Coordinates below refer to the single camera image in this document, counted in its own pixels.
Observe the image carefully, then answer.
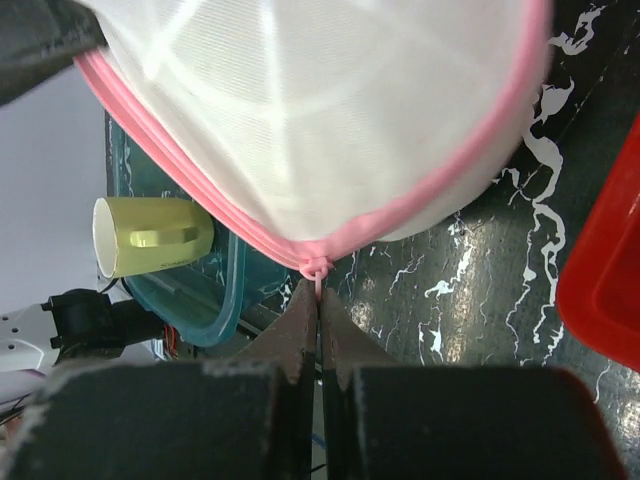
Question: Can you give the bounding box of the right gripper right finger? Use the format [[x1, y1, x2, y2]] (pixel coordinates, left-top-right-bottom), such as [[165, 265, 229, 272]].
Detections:
[[319, 289, 626, 479]]

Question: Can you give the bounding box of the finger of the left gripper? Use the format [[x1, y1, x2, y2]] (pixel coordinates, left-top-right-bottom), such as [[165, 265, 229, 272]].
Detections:
[[1, 0, 106, 105]]

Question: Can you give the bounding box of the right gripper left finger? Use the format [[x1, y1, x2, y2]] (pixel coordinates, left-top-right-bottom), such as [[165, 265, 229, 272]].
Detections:
[[1, 280, 317, 479]]

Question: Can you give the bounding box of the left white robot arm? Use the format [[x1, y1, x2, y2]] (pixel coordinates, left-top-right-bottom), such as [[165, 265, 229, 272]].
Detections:
[[1, 1, 164, 376]]

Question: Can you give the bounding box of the teal transparent tray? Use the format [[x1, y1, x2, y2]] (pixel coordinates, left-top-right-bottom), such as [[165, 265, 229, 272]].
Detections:
[[105, 114, 291, 348]]

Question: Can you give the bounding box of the pale yellow mug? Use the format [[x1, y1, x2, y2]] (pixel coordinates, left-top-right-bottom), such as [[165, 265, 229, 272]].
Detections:
[[92, 197, 215, 279]]

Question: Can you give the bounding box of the red plastic bin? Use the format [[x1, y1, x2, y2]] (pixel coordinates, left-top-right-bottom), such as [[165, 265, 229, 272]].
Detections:
[[557, 120, 639, 371]]

